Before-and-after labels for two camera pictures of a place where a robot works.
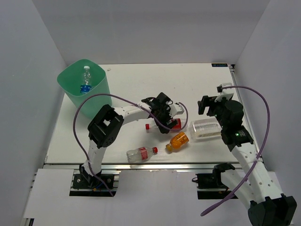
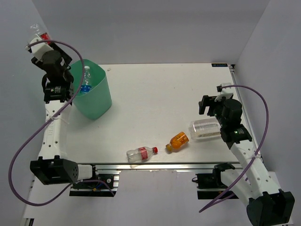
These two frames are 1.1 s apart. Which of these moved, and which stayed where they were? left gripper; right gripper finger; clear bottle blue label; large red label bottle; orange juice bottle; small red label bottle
Moved: left gripper; large red label bottle
Stayed: right gripper finger; small red label bottle; clear bottle blue label; orange juice bottle
